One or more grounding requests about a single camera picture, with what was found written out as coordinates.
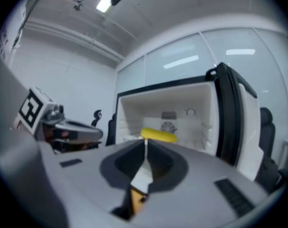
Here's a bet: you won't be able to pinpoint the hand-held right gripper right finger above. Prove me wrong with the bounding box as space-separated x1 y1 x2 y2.
146 139 190 192

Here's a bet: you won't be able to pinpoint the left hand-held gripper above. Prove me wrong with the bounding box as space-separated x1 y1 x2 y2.
13 86 104 154

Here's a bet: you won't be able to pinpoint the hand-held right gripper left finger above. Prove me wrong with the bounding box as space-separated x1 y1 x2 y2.
99 139 147 190

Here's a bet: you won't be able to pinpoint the yellow corn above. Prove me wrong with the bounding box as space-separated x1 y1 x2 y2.
140 127 178 143

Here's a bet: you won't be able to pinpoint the black office chair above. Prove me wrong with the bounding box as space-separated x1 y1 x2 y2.
253 107 288 194
106 114 117 147
91 109 104 128

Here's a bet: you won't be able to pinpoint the eyeglasses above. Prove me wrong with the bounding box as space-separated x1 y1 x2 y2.
72 0 90 11

